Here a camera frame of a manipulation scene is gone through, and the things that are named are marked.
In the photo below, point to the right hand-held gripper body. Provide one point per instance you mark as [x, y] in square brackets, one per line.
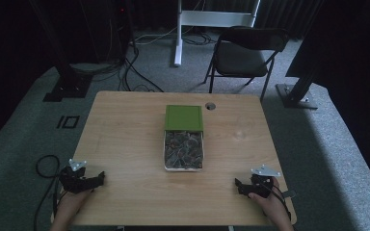
[262, 183]

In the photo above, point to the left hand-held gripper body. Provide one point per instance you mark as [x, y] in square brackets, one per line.
[72, 179]

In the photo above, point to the person's left hand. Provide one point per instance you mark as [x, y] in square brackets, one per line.
[72, 200]

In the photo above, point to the person's right hand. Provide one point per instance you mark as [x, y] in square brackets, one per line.
[271, 203]

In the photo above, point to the small grey plug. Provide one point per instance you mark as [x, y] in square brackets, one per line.
[289, 193]

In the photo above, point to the white drawer with dark pieces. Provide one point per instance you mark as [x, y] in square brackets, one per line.
[183, 150]

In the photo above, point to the green drawer box case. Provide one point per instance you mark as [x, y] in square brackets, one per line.
[183, 117]

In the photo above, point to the black metal stand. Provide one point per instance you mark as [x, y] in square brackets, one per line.
[67, 80]
[297, 93]

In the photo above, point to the black folding chair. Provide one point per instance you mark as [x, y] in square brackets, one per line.
[241, 57]

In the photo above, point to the dark computer tower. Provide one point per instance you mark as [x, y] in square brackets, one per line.
[109, 29]

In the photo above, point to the white metal desk frame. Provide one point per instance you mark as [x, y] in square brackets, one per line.
[202, 18]

